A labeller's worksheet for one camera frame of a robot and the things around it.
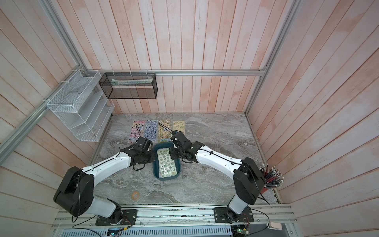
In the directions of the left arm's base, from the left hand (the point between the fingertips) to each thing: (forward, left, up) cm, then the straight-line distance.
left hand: (153, 159), depth 90 cm
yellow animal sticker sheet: (+22, -3, -4) cm, 23 cm away
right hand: (+1, -12, +8) cm, 14 cm away
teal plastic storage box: (-1, -15, -2) cm, 15 cm away
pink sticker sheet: (+27, +17, -5) cm, 32 cm away
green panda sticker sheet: (+32, -14, -5) cm, 35 cm away
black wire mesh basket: (+49, +22, +19) cm, 57 cm away
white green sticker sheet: (-4, -8, -1) cm, 9 cm away
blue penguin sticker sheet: (+27, +7, -5) cm, 28 cm away
